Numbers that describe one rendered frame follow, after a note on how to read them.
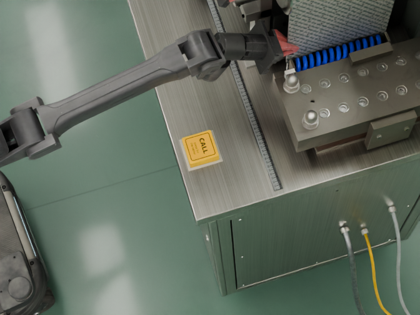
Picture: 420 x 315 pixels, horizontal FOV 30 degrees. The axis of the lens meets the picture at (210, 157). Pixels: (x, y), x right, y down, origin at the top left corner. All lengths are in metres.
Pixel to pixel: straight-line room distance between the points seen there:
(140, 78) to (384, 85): 0.54
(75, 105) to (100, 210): 1.21
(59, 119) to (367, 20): 0.69
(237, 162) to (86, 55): 1.35
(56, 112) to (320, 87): 0.57
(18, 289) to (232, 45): 1.12
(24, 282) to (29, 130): 0.88
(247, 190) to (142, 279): 0.97
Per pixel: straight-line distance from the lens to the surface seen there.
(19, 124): 1.61
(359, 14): 1.72
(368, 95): 1.74
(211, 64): 1.57
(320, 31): 1.72
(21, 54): 3.10
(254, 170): 1.79
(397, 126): 1.75
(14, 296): 2.40
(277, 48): 1.66
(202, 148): 1.79
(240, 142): 1.82
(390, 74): 1.77
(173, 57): 1.57
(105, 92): 1.58
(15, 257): 2.47
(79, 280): 2.70
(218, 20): 1.98
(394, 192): 2.07
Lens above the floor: 2.56
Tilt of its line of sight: 67 degrees down
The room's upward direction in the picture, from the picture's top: 8 degrees counter-clockwise
